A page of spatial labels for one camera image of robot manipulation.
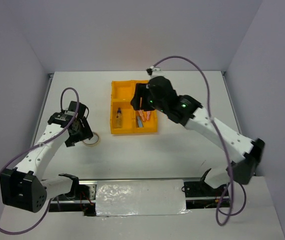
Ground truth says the masking tape roll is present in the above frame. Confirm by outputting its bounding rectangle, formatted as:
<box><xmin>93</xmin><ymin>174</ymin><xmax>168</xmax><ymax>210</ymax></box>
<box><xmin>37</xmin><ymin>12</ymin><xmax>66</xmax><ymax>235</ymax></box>
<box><xmin>82</xmin><ymin>132</ymin><xmax>101</xmax><ymax>147</ymax></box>

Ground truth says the small spray bottle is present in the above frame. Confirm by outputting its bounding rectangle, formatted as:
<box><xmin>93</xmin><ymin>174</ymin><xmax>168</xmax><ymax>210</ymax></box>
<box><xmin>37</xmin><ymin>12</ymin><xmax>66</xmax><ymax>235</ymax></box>
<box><xmin>115</xmin><ymin>107</ymin><xmax>123</xmax><ymax>129</ymax></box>

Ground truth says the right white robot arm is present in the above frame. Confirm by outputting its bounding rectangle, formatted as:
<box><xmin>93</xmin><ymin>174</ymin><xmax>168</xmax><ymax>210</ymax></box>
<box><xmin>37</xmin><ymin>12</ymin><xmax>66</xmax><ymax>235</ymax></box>
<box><xmin>130</xmin><ymin>76</ymin><xmax>265</xmax><ymax>196</ymax></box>

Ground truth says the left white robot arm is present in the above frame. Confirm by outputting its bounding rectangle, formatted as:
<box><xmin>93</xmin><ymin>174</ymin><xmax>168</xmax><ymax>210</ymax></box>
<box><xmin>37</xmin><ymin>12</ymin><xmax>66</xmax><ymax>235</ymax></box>
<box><xmin>0</xmin><ymin>101</ymin><xmax>94</xmax><ymax>213</ymax></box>

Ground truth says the yellow four-compartment tray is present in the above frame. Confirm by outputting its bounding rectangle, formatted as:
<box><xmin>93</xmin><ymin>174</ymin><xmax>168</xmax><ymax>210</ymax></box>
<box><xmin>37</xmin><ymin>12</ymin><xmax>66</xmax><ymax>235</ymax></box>
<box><xmin>110</xmin><ymin>80</ymin><xmax>158</xmax><ymax>135</ymax></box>

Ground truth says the silver foil sheet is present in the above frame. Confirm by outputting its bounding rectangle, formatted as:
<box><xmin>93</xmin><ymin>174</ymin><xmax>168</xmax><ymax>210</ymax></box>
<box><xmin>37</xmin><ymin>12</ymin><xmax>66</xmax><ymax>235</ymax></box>
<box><xmin>95</xmin><ymin>179</ymin><xmax>189</xmax><ymax>217</ymax></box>

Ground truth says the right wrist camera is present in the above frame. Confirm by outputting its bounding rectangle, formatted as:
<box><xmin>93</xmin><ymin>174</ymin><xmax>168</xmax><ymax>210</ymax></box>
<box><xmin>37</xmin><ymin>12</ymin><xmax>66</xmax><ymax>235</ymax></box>
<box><xmin>146</xmin><ymin>66</ymin><xmax>165</xmax><ymax>80</ymax></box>

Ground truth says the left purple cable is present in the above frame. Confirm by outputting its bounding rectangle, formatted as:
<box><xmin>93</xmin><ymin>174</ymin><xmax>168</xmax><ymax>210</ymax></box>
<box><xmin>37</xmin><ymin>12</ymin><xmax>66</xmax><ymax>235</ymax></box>
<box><xmin>0</xmin><ymin>87</ymin><xmax>81</xmax><ymax>235</ymax></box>

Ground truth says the metal base rail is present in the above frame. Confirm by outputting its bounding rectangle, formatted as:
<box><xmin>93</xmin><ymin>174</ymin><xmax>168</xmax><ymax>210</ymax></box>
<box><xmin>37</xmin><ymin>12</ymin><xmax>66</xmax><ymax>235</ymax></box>
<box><xmin>49</xmin><ymin>179</ymin><xmax>230</xmax><ymax>217</ymax></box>

